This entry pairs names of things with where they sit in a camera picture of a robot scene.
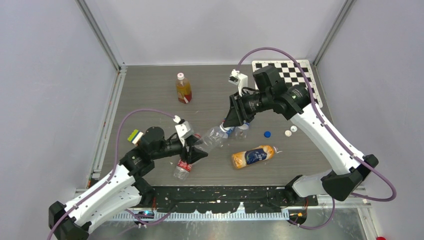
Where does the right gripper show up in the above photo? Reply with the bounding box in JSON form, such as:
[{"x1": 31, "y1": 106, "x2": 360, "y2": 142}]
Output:
[{"x1": 222, "y1": 90, "x2": 271, "y2": 129}]

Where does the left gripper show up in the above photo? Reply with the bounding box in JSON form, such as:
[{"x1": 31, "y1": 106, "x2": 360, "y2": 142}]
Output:
[{"x1": 151, "y1": 134, "x2": 208, "y2": 164}]

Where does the red label water bottle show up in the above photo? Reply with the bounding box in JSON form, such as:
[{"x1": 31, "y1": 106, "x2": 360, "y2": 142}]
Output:
[{"x1": 173, "y1": 133, "x2": 201, "y2": 181}]

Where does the clear plastic bottle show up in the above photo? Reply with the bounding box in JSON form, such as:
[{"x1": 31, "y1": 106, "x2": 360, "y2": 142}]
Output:
[{"x1": 194, "y1": 125, "x2": 234, "y2": 154}]

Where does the yellow red label bottle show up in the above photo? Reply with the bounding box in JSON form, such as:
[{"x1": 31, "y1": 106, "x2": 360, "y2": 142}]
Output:
[{"x1": 175, "y1": 76, "x2": 192, "y2": 104}]

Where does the white QR bottle cap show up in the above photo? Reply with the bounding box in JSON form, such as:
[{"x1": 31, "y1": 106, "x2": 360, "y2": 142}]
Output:
[{"x1": 177, "y1": 72, "x2": 185, "y2": 81}]

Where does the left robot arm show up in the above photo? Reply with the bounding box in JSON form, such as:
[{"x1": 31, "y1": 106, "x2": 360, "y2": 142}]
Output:
[{"x1": 48, "y1": 126, "x2": 208, "y2": 240}]

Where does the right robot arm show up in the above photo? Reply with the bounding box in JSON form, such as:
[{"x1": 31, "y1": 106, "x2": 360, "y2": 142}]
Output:
[{"x1": 223, "y1": 65, "x2": 379, "y2": 205}]

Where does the upright Pepsi bottle blue label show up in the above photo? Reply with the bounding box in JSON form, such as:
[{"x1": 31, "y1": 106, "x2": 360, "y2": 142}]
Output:
[{"x1": 234, "y1": 122, "x2": 250, "y2": 140}]

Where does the orange blue label bottle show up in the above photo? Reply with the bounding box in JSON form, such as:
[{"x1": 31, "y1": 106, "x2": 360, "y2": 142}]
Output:
[{"x1": 231, "y1": 145, "x2": 278, "y2": 169}]

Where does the cream white bottle cap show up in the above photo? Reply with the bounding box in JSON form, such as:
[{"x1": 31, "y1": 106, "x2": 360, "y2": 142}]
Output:
[{"x1": 284, "y1": 130, "x2": 292, "y2": 137}]

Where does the colourful toy brick stack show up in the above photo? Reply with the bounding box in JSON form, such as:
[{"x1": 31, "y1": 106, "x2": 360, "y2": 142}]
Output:
[{"x1": 127, "y1": 129, "x2": 144, "y2": 146}]

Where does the checkerboard calibration mat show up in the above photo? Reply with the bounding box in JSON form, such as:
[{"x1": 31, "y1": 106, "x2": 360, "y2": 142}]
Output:
[{"x1": 251, "y1": 59, "x2": 323, "y2": 108}]

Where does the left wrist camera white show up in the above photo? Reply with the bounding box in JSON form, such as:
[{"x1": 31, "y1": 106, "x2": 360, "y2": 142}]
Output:
[{"x1": 173, "y1": 115, "x2": 194, "y2": 139}]

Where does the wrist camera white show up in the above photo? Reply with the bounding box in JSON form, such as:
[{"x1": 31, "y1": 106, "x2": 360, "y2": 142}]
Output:
[
  {"x1": 228, "y1": 69, "x2": 248, "y2": 96},
  {"x1": 173, "y1": 115, "x2": 194, "y2": 139}
]

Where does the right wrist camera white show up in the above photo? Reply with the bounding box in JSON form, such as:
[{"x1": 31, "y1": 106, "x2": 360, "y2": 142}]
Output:
[{"x1": 228, "y1": 69, "x2": 248, "y2": 96}]

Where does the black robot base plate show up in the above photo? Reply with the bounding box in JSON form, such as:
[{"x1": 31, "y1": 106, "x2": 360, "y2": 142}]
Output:
[{"x1": 136, "y1": 185, "x2": 318, "y2": 214}]

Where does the aluminium slotted rail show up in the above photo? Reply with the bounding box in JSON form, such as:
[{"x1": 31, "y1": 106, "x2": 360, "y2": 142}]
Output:
[{"x1": 109, "y1": 209, "x2": 290, "y2": 222}]

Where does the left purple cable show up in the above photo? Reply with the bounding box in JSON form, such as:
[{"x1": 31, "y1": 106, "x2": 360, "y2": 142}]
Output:
[{"x1": 46, "y1": 108, "x2": 181, "y2": 240}]

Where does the purple cable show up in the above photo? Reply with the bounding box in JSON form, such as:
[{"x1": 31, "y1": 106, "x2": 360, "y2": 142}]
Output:
[
  {"x1": 236, "y1": 46, "x2": 397, "y2": 231},
  {"x1": 46, "y1": 108, "x2": 181, "y2": 240}
]

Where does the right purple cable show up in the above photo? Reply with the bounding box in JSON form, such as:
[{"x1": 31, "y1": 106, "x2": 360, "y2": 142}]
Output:
[{"x1": 236, "y1": 46, "x2": 397, "y2": 231}]

